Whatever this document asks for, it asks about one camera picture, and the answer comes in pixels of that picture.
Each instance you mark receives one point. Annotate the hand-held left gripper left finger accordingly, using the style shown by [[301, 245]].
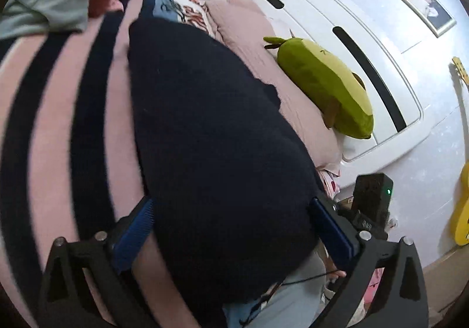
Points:
[[133, 236]]

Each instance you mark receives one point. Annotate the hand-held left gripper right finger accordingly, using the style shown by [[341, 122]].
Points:
[[331, 231]]

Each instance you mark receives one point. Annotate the navy sweater with planet print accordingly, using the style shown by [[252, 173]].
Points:
[[220, 148]]

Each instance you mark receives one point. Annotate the pink floral cloth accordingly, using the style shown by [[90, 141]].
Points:
[[329, 178]]

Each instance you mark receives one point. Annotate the person's light blue pants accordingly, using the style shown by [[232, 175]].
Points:
[[285, 302]]

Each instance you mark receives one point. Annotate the yellow ukulele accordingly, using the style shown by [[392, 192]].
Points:
[[462, 203]]

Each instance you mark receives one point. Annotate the striped bed sheet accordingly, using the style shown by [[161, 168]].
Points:
[[55, 167]]

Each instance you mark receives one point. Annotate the green avocado plush toy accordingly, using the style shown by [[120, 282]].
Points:
[[322, 86]]

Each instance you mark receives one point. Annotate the white bed headboard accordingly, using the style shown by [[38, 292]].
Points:
[[311, 2]]

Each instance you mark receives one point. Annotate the pink pillow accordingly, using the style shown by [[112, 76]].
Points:
[[249, 31]]

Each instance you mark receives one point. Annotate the silver framed wall picture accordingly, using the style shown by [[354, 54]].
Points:
[[417, 2]]

